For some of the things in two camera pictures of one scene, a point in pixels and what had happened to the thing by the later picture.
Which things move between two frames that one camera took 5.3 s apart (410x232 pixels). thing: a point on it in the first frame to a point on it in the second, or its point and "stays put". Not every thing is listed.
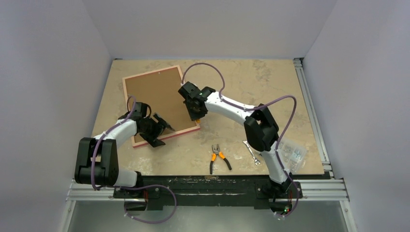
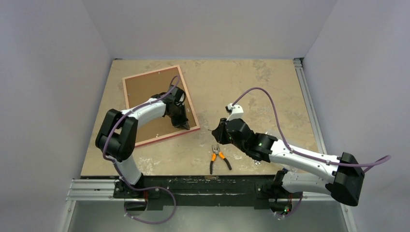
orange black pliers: (214, 152) stays put
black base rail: (257, 191) stays put
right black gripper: (195, 110) to (224, 132)
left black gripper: (153, 138) to (183, 123)
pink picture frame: (158, 89) stays put
